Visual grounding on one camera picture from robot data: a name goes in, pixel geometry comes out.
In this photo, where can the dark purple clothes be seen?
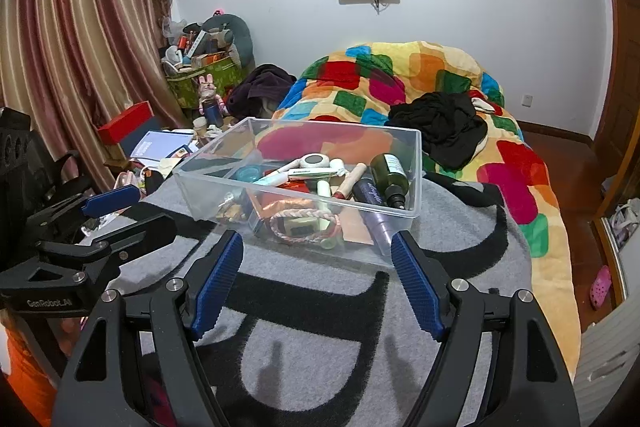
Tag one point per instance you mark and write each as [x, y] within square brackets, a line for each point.
[260, 89]

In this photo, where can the black cloth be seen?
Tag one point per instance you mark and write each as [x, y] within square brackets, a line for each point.
[440, 122]

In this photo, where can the colourful patchwork blanket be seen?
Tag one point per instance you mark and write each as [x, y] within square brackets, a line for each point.
[450, 67]

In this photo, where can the mint green tube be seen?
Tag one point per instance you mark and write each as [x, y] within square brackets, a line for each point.
[324, 188]

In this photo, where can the clear plastic box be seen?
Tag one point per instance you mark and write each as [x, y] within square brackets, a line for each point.
[360, 252]

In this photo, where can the dark green bottle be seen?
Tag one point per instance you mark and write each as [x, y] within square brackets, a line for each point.
[390, 174]

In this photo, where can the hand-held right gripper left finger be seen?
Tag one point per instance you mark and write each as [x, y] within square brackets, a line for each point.
[215, 287]

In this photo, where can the dark purple tube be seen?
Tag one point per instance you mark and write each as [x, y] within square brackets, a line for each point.
[370, 197]

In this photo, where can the pale blue book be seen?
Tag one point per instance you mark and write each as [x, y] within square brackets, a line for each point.
[160, 142]

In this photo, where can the wooden door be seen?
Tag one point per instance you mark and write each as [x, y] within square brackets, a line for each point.
[625, 57]

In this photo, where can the striped curtain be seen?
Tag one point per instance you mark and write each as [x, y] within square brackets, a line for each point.
[75, 32]

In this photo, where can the white shoes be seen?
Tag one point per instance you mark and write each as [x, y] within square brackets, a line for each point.
[625, 217]

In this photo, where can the red box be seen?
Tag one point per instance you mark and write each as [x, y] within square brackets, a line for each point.
[125, 122]

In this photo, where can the grey and black blanket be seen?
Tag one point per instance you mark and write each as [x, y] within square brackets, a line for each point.
[300, 382]

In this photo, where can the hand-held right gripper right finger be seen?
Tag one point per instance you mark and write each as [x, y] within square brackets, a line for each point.
[417, 292]

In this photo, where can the white wardrobe door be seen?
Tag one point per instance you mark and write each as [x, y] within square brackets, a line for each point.
[610, 367]

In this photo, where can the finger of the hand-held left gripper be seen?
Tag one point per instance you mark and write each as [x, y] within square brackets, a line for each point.
[145, 232]
[110, 199]

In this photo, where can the blue tape roll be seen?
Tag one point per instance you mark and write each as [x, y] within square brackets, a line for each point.
[247, 173]

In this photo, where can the pink bunny toy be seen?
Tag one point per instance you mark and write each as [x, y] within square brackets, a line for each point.
[206, 89]

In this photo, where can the red packet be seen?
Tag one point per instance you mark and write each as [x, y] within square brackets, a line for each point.
[297, 182]

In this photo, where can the grey plush toy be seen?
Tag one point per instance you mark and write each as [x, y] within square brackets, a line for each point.
[240, 32]

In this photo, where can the pink clog shoe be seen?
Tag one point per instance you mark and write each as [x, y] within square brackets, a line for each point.
[600, 287]

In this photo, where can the green patterned bag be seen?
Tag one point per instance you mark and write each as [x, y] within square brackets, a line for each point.
[220, 79]

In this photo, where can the white round roll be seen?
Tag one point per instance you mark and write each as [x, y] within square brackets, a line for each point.
[310, 162]

